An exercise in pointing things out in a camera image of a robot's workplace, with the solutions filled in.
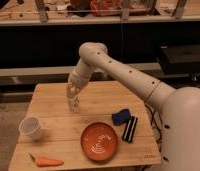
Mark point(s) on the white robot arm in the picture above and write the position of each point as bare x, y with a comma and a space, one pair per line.
180, 148

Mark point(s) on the blue sponge block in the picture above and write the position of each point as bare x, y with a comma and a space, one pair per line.
121, 117

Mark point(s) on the orange toy carrot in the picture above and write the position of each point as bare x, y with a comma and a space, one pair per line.
45, 162

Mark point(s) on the clear plastic cup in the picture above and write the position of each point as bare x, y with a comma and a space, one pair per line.
30, 126

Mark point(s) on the white lattice gripper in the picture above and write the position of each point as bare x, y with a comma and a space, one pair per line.
73, 90

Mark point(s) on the black white striped eraser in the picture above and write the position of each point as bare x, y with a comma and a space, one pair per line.
129, 130

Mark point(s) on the orange ribbed plate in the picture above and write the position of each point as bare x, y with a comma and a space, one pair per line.
99, 142

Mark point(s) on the wooden shelf with clutter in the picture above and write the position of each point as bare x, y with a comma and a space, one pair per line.
85, 12

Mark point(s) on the black box on shelf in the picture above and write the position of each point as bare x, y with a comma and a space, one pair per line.
180, 59

